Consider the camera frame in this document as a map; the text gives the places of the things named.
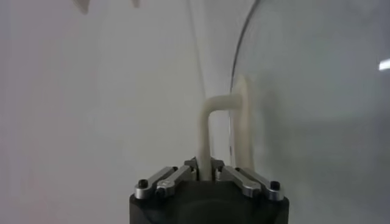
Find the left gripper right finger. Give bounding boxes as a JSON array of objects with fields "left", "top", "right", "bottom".
[{"left": 211, "top": 156, "right": 285, "bottom": 202}]

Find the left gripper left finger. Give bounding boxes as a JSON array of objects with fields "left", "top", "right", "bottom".
[{"left": 133, "top": 156, "right": 199, "bottom": 201}]

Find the glass lid with cream handle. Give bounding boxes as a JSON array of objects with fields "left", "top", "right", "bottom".
[{"left": 196, "top": 0, "right": 390, "bottom": 224}]

